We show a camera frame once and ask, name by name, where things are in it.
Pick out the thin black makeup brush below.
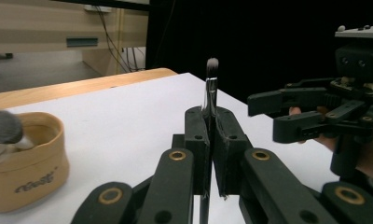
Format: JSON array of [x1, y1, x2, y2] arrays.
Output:
[[200, 57, 220, 224]]

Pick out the wooden table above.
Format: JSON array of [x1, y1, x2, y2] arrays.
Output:
[[0, 67, 179, 112]]

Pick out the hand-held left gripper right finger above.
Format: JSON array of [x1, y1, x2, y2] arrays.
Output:
[[212, 106, 254, 199]]

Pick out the black curtain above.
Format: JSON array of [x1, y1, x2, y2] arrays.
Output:
[[145, 0, 373, 105]]

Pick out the black chair base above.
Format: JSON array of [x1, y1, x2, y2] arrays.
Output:
[[0, 52, 14, 77]]

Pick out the large black makeup brush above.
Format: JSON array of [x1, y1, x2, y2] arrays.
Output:
[[0, 110, 36, 157]]

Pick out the black desk cables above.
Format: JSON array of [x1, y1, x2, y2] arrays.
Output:
[[92, 4, 146, 73]]

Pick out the white board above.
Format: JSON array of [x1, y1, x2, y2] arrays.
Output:
[[0, 72, 341, 224]]

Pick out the light wooden desk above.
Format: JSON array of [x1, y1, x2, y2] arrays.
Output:
[[0, 0, 150, 77]]

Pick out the white power strip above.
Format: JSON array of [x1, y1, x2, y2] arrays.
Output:
[[83, 4, 113, 14]]

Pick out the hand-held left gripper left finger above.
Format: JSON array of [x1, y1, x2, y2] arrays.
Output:
[[172, 105, 212, 199]]

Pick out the tan round brush cup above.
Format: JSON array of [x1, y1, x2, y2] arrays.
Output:
[[0, 111, 71, 214]]

